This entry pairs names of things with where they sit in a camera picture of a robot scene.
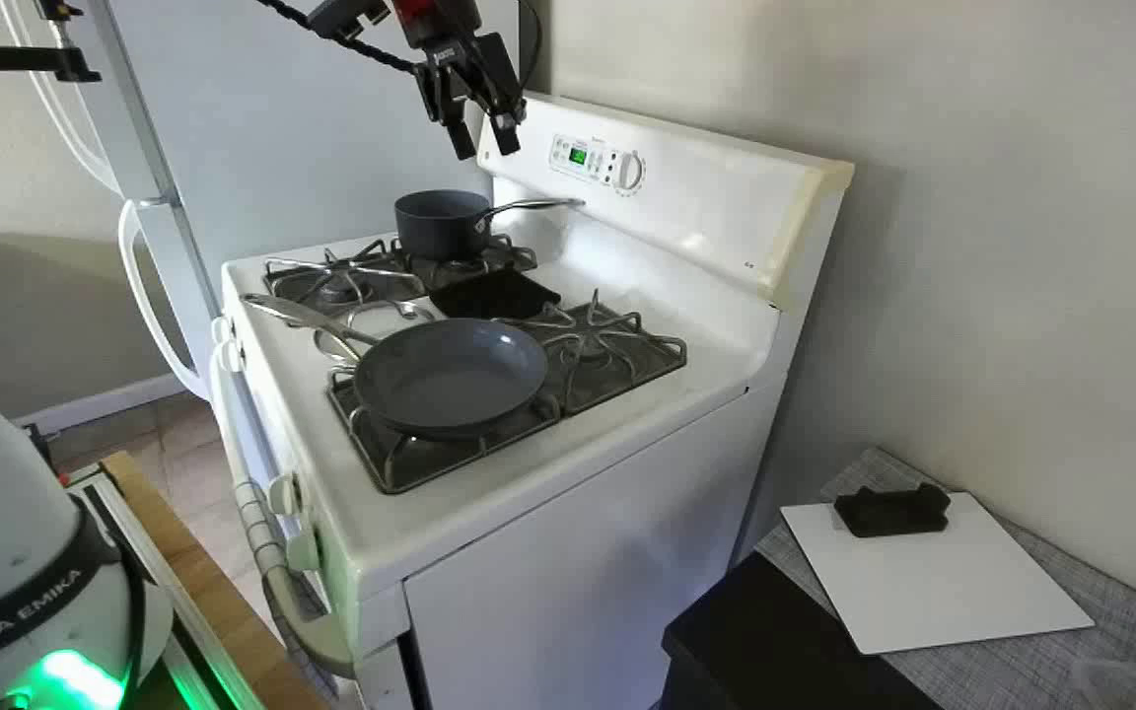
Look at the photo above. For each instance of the wooden board edge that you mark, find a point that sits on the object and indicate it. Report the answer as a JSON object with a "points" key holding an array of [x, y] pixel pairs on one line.
{"points": [[220, 594]]}

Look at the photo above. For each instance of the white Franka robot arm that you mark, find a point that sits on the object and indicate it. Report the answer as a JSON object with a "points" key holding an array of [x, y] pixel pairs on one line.
{"points": [[3, 528]]}

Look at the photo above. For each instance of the dark grey saucepan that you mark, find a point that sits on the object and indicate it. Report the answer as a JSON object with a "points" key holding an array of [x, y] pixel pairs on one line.
{"points": [[437, 223]]}

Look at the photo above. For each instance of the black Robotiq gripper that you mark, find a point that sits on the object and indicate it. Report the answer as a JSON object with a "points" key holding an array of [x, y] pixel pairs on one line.
{"points": [[450, 32]]}

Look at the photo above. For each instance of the black cloth pot holder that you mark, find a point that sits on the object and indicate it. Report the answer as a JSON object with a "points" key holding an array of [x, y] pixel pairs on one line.
{"points": [[490, 294]]}

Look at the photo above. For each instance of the white stove timer knob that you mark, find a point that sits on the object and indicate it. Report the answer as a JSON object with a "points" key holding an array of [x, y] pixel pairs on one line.
{"points": [[629, 172]]}

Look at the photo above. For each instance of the grey white refrigerator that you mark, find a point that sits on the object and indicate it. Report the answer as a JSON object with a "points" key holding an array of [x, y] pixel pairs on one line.
{"points": [[266, 131]]}

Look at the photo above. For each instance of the large black burner grate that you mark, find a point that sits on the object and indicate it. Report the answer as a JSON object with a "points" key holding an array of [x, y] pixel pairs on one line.
{"points": [[332, 278]]}

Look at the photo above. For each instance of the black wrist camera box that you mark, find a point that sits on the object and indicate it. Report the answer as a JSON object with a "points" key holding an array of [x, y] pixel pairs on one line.
{"points": [[344, 16]]}

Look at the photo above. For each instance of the black camera stand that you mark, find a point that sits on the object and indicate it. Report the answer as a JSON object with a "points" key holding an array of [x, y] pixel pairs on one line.
{"points": [[17, 61]]}

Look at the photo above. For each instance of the grey frying pan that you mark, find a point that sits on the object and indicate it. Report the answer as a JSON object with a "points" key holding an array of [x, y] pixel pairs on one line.
{"points": [[457, 375]]}

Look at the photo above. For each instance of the white flat board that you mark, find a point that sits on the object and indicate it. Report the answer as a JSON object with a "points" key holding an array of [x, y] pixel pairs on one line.
{"points": [[936, 594]]}

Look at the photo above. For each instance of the small black block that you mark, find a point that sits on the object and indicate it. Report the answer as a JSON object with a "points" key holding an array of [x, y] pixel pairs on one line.
{"points": [[888, 510]]}

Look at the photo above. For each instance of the white gas stove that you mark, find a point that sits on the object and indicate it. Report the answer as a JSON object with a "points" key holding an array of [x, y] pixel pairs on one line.
{"points": [[673, 486]]}

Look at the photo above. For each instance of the black bin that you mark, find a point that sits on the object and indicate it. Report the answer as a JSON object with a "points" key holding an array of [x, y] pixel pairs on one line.
{"points": [[778, 645]]}

